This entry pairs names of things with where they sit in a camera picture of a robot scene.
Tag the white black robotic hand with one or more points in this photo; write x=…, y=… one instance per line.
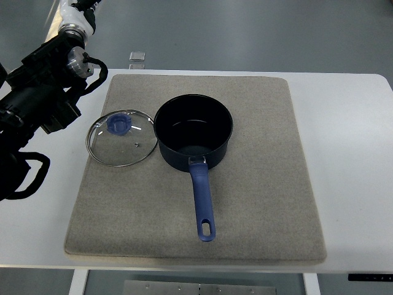
x=78, y=18

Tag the glass pot lid blue knob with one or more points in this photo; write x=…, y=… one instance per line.
x=121, y=138

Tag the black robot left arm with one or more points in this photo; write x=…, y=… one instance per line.
x=44, y=93

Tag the dark blue saucepan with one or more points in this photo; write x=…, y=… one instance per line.
x=193, y=132

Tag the beige felt mat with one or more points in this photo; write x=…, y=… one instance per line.
x=217, y=175

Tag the metal plate under table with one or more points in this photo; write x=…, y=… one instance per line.
x=161, y=287

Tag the black table control panel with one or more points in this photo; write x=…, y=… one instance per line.
x=370, y=277

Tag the white table leg frame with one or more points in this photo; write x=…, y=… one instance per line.
x=78, y=282

